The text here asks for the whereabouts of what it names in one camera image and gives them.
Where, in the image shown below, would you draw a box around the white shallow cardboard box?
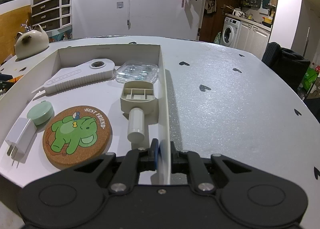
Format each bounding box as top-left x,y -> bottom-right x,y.
1,44 -> 171,187

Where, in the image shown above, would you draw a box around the mint green round case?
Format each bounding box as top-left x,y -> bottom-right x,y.
27,100 -> 54,126

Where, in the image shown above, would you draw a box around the white power adapter plug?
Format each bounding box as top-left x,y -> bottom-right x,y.
5,118 -> 37,164

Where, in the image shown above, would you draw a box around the clear plastic blister pack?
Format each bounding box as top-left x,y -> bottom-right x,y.
116,60 -> 158,84

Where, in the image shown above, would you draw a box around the white washing machine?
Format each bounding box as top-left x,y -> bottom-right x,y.
220,17 -> 241,48

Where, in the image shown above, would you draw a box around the white kitchen cabinets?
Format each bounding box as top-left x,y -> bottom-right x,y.
236,21 -> 271,60

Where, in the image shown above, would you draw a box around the cream cat-shaped ceramic pot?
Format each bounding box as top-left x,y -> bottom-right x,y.
14,24 -> 49,60

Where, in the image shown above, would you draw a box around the white drawer cabinet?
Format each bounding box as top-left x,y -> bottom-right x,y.
31,0 -> 72,37

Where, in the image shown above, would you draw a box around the white wall socket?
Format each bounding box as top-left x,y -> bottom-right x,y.
117,2 -> 124,9

